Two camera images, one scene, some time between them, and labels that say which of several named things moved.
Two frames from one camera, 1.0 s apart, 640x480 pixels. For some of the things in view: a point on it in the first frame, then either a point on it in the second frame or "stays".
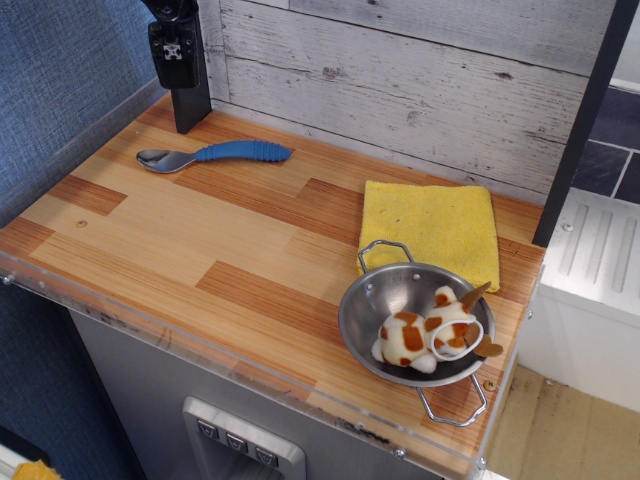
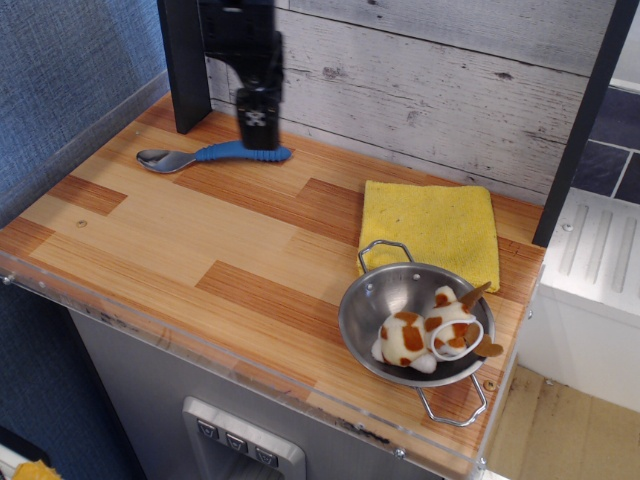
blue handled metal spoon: (164, 161) stays
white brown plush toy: (448, 331) stays
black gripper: (174, 40) to (244, 32)
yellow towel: (446, 226) stays
